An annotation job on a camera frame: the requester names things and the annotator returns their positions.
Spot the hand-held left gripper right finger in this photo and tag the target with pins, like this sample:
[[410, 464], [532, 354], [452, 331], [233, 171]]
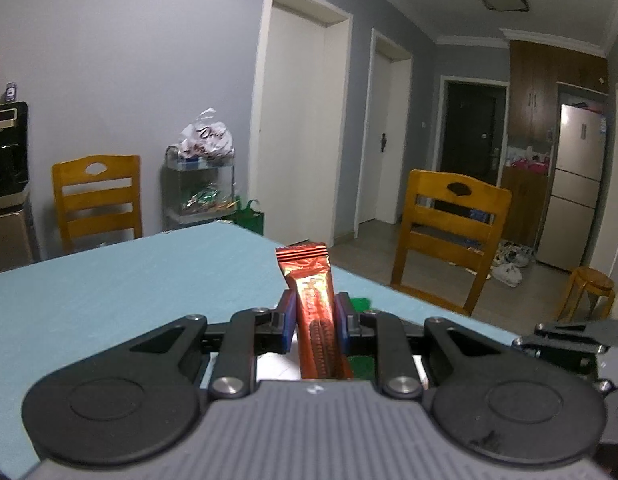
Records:
[[345, 322]]

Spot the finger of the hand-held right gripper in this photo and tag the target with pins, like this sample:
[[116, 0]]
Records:
[[569, 347]]

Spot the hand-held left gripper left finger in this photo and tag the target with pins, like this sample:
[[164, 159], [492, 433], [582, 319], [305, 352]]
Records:
[[287, 320]]

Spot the red cookie packet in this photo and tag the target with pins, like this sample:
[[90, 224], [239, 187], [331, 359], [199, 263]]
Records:
[[314, 285]]

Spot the green snack bag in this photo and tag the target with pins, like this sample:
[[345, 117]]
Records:
[[361, 367]]

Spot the round wooden stool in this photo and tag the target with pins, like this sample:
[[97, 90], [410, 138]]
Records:
[[591, 277]]

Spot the white sneaker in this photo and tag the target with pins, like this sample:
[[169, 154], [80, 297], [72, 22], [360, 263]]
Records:
[[506, 275]]

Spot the green tote bag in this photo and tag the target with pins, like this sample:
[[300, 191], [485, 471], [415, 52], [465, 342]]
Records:
[[251, 220]]

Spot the pair of grey sneakers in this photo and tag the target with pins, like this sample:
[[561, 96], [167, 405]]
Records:
[[514, 255]]

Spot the pile of green candy packets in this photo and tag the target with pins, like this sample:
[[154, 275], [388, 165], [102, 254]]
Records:
[[206, 199]]

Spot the yellow wooden chair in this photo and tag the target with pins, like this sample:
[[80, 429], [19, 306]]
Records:
[[69, 170], [424, 195]]

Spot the silver refrigerator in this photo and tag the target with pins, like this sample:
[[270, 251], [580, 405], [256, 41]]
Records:
[[574, 185]]

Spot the pink cloth items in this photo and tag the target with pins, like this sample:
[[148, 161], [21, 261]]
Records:
[[529, 157]]

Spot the clear plastic bag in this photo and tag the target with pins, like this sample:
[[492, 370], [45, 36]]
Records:
[[206, 135]]

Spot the dark entrance door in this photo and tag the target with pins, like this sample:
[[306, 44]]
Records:
[[469, 130]]

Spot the brown wooden cabinet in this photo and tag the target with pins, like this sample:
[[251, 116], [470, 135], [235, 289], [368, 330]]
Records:
[[534, 90]]

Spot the beige dispenser cabinet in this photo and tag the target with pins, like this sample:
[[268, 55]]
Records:
[[9, 240]]

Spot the black water dispenser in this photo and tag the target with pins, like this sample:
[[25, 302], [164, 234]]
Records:
[[6, 150]]

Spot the small blue white box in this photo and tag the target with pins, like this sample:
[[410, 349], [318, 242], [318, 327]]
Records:
[[11, 92]]

